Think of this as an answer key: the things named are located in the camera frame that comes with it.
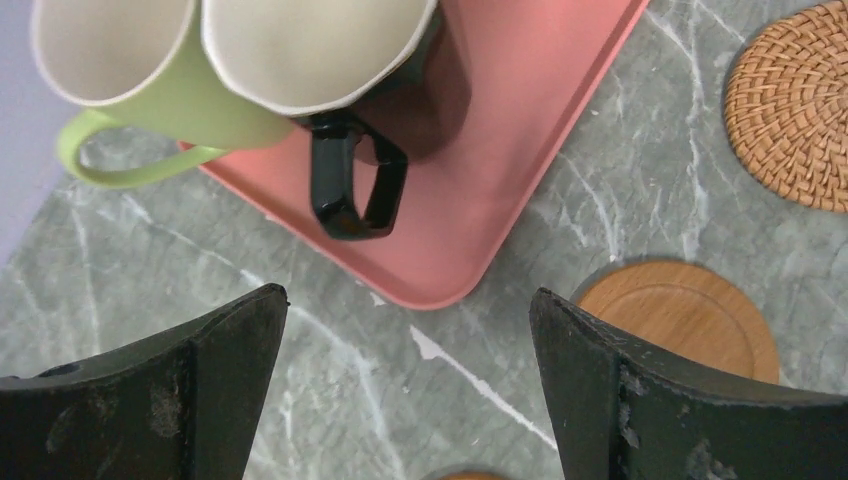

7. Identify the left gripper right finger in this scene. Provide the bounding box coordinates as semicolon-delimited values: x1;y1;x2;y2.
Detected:
529;288;847;479

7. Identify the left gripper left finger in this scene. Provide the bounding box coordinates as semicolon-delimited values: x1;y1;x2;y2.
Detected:
1;284;289;479

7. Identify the light wooden coaster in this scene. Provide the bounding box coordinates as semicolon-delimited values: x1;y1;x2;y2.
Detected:
572;259;780;384
437;471;506;480

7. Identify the black mug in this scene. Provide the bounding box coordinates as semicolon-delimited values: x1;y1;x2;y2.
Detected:
201;1;440;241

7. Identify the pink serving tray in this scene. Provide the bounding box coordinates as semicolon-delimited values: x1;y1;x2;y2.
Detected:
203;1;645;310

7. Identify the green mug back left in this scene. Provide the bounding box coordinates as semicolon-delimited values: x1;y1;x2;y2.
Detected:
30;1;296;189

